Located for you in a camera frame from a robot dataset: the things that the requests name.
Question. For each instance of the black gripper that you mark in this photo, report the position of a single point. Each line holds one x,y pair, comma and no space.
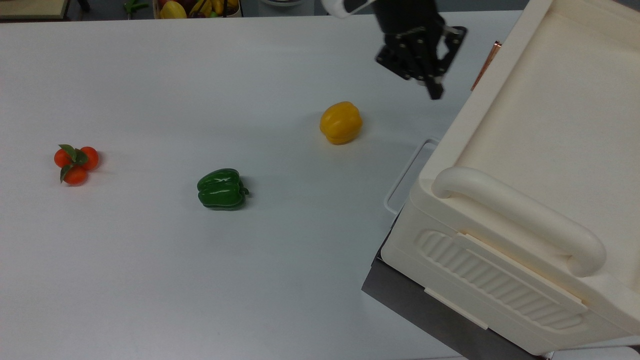
407,22

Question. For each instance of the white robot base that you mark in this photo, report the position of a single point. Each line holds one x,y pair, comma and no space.
285,6

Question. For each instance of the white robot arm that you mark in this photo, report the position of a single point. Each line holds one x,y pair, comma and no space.
345,7

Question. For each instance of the cream cabinet push bar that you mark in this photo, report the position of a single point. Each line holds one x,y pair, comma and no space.
520,215

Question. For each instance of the yellow bell pepper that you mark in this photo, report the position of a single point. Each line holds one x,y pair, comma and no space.
341,122

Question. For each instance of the white tray rim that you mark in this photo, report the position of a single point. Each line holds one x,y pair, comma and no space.
402,180

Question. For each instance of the fruit basket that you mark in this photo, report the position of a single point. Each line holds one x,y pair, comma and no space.
200,9

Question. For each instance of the green bell pepper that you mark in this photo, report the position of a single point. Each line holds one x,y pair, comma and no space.
220,189

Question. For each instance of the yellow red mango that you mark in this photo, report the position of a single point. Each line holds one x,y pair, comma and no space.
173,10

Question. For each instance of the green plastic item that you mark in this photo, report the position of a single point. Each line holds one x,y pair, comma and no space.
134,6

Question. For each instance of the orange tangerines with leaves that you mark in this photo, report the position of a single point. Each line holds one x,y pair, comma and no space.
76,164

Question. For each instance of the wooden side table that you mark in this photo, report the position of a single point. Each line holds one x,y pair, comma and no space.
32,8

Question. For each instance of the grey metal base plate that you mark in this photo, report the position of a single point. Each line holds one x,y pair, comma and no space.
425,305

